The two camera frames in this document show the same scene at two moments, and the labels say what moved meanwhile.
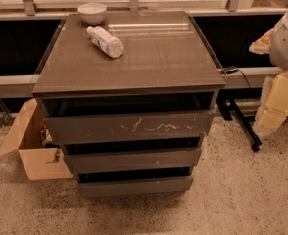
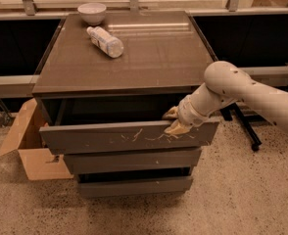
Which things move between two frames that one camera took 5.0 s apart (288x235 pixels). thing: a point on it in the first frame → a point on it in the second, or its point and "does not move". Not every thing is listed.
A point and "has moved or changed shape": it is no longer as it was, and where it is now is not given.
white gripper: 287,46 → 187,114
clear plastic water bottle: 112,46 does not move
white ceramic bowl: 92,13 does not move
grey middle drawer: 117,162 does not move
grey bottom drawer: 150,185 does not move
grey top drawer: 168,125 has moved or changed shape
